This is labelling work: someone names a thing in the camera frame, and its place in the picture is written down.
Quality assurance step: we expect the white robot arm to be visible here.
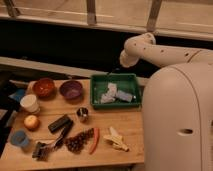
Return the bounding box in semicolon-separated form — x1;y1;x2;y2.
120;33;213;68

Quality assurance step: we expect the green plastic tray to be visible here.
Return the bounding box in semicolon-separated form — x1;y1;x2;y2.
90;73;141;109

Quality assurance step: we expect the crumpled clear wrapper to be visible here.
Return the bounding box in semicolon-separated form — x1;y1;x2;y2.
100;83;133;103

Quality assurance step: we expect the small metal cup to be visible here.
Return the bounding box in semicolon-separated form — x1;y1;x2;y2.
77;107;89;122

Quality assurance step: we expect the purple bowl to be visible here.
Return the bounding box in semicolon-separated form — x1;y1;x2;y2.
59;80;83;100

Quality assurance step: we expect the red chili pepper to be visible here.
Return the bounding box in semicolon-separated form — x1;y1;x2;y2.
89;127;99;154

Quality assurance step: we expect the black rectangular box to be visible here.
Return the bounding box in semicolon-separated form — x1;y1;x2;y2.
48;115;71;133

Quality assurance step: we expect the peeled toy banana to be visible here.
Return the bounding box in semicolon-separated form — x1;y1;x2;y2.
103;127;129;152

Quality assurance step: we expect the red bowl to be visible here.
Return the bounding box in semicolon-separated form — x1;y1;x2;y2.
32;78;55;98

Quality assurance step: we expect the dark grape bunch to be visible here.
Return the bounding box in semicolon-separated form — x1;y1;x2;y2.
64;128;94;153

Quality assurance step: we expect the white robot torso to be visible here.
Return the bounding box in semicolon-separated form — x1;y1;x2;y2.
142;63;213;171

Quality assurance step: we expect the white cup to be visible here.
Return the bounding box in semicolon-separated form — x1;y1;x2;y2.
20;94;40;113

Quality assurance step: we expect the yellow apple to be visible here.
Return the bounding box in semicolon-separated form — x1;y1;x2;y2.
24;115;40;130

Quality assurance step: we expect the blue flat object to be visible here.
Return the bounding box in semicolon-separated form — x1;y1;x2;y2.
10;88;25;101

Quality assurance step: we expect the blue cup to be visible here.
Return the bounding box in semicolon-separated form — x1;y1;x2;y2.
10;130;30;148

